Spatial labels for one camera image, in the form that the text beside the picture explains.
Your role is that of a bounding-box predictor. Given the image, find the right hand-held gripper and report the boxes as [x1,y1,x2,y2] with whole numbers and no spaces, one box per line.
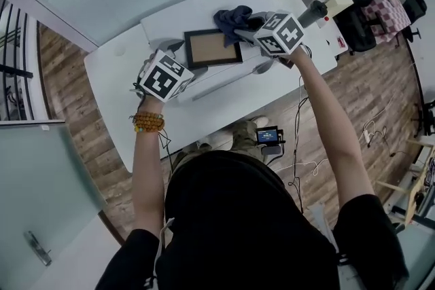
[234,11,306,69]

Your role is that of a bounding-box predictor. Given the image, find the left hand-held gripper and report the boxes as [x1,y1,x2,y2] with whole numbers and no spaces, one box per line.
[136,38,209,103]

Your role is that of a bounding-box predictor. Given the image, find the dark blue cloth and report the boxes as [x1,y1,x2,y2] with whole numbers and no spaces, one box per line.
[213,5,254,48]

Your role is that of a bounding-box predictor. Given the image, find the black framed picture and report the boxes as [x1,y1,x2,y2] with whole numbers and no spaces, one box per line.
[184,28,244,69]

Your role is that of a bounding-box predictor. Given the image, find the person's left forearm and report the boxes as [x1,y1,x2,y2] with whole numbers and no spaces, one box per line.
[130,98,167,242]

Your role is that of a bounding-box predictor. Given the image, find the person's right forearm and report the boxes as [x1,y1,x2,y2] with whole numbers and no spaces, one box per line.
[288,46,377,225]

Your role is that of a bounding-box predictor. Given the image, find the white flat box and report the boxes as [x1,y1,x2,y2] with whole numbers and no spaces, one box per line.
[139,0,309,105]

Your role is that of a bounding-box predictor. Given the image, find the dark grey tumbler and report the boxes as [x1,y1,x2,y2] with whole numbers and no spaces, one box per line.
[298,0,329,29]

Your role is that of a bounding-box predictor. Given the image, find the white side table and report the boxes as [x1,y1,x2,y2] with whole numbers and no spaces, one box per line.
[317,10,351,60]

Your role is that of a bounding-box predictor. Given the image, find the beige foam block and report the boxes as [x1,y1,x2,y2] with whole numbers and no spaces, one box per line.
[325,0,355,16]

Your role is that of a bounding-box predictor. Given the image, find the person's white shoe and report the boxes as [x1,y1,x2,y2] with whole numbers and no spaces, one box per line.
[249,115,269,128]

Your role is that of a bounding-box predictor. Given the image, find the person's olive trousers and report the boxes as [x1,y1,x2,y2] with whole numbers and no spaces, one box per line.
[171,120,266,167]

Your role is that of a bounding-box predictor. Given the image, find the small black screen device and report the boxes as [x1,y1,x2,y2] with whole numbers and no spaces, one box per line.
[256,125,286,157]

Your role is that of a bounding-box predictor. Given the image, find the red white checkered cloth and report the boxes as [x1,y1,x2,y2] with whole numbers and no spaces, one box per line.
[362,0,412,45]

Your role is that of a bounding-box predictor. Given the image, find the small black office chair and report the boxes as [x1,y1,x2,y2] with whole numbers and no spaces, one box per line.
[402,0,428,43]

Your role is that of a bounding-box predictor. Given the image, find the black metal railing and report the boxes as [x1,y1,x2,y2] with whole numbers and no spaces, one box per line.
[0,0,35,122]

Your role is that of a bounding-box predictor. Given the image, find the person's black shirt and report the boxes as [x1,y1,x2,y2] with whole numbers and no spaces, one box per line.
[97,149,411,290]

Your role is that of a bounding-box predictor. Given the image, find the black stand base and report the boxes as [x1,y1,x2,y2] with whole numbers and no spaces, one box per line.
[416,100,435,137]

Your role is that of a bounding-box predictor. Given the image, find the frosted glass door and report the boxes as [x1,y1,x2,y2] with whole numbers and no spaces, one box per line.
[0,120,106,283]

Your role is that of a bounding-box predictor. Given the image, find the light wooden rack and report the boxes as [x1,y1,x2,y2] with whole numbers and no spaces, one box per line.
[375,137,435,225]

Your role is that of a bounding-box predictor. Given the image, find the orange beaded bracelet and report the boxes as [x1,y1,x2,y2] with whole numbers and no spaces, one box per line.
[128,111,167,133]

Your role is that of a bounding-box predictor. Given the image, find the thin black cable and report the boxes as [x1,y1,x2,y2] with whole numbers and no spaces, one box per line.
[288,74,311,215]

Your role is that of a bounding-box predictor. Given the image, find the white floor cable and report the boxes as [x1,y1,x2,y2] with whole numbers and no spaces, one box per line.
[271,93,397,177]

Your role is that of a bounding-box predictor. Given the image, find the white cord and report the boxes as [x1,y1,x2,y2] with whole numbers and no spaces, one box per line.
[154,217,176,283]

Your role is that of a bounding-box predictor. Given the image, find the grey shoulder strap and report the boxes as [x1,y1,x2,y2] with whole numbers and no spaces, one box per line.
[307,202,341,255]

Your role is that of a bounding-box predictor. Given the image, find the metal door handle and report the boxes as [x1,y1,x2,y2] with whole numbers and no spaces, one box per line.
[23,230,52,268]

